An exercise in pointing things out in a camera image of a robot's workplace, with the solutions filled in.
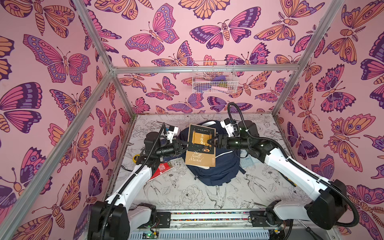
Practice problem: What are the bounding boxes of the brown gold hardcover book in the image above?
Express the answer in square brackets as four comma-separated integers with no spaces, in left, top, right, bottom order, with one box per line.
[185,124,216,169]

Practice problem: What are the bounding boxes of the red thin booklet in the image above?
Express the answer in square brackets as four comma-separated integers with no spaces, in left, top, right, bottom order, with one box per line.
[149,163,174,182]

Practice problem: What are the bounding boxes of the navy blue student backpack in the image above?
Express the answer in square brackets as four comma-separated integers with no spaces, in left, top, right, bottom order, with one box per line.
[178,121,246,186]

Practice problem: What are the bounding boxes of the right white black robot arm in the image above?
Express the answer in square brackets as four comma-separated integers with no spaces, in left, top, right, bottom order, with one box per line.
[208,125,360,230]

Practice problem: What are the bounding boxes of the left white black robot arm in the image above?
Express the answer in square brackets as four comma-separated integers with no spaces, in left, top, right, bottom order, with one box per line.
[87,132,188,240]

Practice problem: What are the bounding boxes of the clear plastic pouch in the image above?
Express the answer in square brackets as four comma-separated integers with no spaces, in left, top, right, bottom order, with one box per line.
[240,150,255,169]

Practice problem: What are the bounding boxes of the yellow tape measure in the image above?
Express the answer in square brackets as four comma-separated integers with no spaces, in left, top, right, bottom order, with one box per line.
[133,155,140,164]

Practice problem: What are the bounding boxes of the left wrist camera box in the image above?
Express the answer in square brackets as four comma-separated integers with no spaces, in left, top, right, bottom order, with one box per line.
[165,126,179,143]

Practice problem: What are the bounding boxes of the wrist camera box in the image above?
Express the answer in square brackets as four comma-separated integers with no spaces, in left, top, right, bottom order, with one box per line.
[165,126,179,143]
[220,119,240,137]

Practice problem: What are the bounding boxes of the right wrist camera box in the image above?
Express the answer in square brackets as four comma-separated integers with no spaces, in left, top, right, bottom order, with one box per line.
[220,119,240,137]

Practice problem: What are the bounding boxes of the white wire wall basket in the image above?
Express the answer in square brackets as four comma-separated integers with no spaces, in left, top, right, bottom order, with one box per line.
[191,63,239,95]

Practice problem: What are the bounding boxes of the yellow handled pliers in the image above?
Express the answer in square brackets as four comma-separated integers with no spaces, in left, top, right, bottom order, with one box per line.
[280,173,297,187]

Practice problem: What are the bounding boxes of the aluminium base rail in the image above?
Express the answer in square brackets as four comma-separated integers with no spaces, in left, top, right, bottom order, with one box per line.
[80,209,340,240]

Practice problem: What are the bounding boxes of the black handled screwdriver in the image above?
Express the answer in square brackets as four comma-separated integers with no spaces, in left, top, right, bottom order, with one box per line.
[298,220,323,240]

